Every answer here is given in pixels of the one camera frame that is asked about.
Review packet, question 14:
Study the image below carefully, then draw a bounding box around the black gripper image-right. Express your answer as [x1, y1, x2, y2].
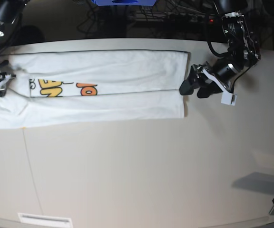
[179, 58, 243, 98]

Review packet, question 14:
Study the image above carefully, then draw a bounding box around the white printed T-shirt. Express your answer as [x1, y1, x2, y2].
[0, 50, 189, 129]

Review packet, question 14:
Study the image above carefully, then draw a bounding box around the power strip with red light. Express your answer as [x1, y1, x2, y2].
[167, 14, 217, 24]

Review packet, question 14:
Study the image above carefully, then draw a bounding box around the blue box at top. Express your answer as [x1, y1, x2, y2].
[92, 0, 156, 6]

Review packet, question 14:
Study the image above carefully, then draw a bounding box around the white label strip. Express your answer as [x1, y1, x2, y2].
[18, 213, 73, 228]

